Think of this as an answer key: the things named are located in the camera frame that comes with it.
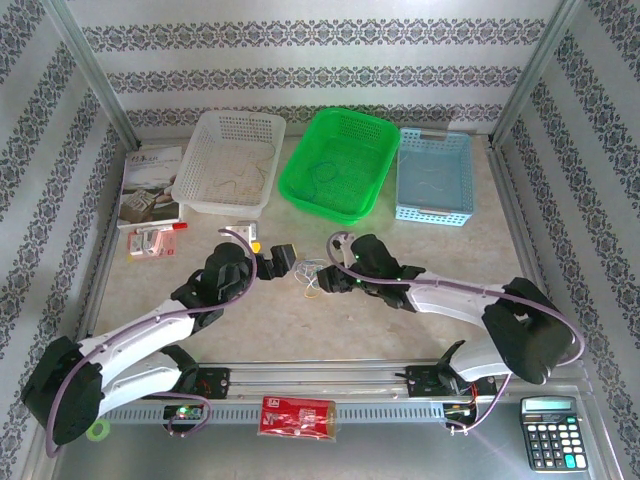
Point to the pile of rubber bands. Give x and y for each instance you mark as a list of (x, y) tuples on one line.
[(302, 275)]

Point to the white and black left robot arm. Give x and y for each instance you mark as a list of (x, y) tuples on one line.
[(140, 375)]

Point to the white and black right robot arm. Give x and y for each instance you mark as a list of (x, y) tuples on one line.
[(450, 305)]

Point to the red marker pen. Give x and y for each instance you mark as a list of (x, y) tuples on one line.
[(177, 226)]

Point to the pink and red package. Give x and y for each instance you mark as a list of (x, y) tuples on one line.
[(150, 245)]

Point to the white plastic basket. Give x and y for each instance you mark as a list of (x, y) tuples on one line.
[(225, 150)]

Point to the green plastic basket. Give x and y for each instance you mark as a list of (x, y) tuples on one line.
[(350, 150)]

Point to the book with photo cover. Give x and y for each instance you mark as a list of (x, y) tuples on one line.
[(145, 185)]

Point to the red foil packet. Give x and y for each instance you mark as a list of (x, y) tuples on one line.
[(295, 417)]

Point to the blue plastic basket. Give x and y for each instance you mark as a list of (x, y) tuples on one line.
[(450, 150)]

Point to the control board with green light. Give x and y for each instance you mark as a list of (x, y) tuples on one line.
[(182, 413)]

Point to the green tape roll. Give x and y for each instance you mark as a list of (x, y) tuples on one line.
[(102, 432)]

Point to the black desk calculator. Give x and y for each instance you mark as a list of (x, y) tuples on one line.
[(552, 440)]

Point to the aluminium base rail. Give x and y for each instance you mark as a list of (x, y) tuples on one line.
[(320, 375)]

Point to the aluminium side rail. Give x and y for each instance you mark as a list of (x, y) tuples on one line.
[(510, 210), (102, 250)]

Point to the aluminium frame post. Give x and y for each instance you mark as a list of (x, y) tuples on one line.
[(537, 65), (91, 65)]

